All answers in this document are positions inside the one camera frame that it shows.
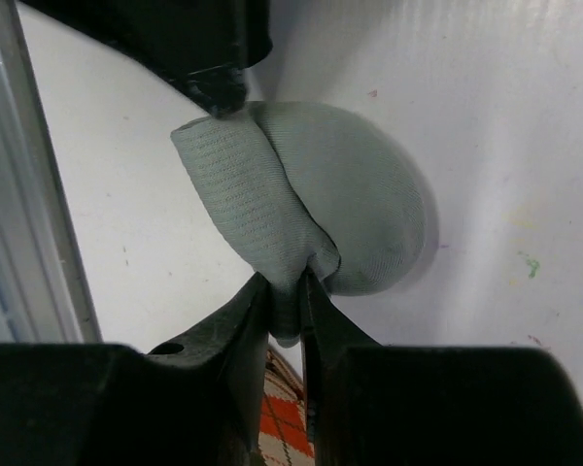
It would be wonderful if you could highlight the grey ankle sock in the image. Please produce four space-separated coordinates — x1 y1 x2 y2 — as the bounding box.
171 102 428 345

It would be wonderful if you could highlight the aluminium front rail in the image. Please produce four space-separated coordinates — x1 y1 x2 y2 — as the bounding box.
0 1 102 343

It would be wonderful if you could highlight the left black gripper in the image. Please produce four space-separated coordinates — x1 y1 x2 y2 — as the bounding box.
25 0 272 118

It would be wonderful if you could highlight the argyle beige orange sock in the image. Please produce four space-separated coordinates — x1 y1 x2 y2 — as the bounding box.
258 347 315 466

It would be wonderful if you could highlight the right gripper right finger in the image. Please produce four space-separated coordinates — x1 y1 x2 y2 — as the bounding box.
298 271 379 465

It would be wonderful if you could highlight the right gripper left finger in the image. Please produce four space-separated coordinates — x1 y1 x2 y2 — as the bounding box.
147 274 270 465

